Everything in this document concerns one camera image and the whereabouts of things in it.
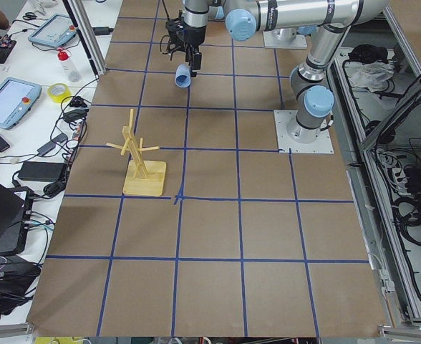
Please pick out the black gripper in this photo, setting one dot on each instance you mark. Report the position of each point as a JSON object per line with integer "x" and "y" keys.
{"x": 195, "y": 36}

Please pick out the light blue plastic cup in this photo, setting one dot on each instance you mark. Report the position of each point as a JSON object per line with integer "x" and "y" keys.
{"x": 182, "y": 76}

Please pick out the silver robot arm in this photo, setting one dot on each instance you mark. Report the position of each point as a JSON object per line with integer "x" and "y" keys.
{"x": 310, "y": 31}

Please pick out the wooden cup rack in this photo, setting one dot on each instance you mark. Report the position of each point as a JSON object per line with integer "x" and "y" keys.
{"x": 143, "y": 178}

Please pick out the red capped squeeze bottle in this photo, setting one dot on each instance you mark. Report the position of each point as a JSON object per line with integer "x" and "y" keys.
{"x": 67, "y": 64}

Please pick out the far blue teach pendant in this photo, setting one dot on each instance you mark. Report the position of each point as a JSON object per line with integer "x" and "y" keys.
{"x": 55, "y": 32}

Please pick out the blue teach pendant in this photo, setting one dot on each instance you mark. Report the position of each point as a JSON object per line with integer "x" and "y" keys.
{"x": 55, "y": 32}
{"x": 16, "y": 99}

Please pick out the yellow tape roll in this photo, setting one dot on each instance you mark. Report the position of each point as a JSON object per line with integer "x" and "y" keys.
{"x": 59, "y": 92}

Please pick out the white crumpled cloth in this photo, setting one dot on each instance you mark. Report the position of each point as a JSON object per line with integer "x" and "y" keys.
{"x": 372, "y": 76}

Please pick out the near blue teach pendant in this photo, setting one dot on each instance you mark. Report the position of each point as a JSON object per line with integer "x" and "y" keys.
{"x": 16, "y": 99}

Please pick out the black power adapter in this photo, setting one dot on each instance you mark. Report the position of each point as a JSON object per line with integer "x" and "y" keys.
{"x": 40, "y": 171}

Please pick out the black laptop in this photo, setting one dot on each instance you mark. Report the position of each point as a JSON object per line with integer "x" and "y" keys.
{"x": 15, "y": 210}

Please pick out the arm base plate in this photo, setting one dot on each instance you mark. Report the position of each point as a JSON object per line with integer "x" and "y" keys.
{"x": 284, "y": 39}
{"x": 292, "y": 138}

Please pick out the aluminium frame post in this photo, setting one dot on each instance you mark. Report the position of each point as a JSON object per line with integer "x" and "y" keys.
{"x": 80, "y": 20}

